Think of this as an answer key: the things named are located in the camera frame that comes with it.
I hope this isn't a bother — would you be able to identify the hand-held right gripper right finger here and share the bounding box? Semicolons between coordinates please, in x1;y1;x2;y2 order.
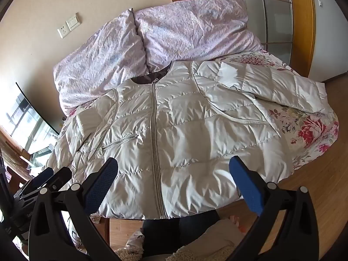
229;156;319;261

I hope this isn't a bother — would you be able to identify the white wall switch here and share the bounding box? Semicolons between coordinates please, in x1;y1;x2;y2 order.
66;12;81;32

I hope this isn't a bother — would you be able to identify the white puffer jacket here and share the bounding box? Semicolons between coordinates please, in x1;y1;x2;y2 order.
45;60;328;221

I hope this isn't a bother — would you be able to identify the frosted glass door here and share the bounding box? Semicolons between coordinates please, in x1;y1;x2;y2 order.
241;0;294;68

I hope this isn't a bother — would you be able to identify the person's bare foot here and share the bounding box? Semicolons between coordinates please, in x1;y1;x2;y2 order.
228;214;248;234

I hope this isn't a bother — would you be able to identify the wooden desk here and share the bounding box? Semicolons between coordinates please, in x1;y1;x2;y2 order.
0;129;37;181

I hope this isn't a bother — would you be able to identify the white wall socket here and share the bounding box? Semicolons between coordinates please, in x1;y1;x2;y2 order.
57;25;70;40

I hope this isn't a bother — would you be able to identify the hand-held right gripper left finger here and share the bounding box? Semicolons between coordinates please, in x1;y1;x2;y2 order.
28;157;120;261

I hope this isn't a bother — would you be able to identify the person's dark trouser leg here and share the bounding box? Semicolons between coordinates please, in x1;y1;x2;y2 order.
142;211;221;260

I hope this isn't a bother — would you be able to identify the glass panel wooden door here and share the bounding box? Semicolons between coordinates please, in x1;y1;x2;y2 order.
228;0;317;80

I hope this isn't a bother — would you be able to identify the pink floral pillow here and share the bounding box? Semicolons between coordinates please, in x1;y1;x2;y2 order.
53;9;149;115
134;0;265;66

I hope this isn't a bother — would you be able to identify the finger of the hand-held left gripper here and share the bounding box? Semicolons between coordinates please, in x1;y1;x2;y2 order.
32;168;55;188
45;167;72;190

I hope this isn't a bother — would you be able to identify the black flat screen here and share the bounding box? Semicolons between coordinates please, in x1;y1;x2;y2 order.
0;82;61;155

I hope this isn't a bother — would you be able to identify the floral bed cover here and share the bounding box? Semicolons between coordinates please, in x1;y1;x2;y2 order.
58;49;340;223

